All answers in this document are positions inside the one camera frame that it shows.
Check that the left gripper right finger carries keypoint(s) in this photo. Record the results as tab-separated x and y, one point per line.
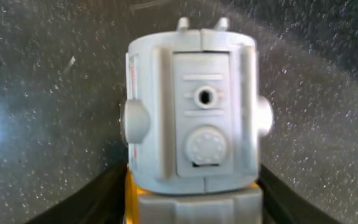
286	207

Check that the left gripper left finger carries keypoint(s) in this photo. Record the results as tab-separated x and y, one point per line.
98	202

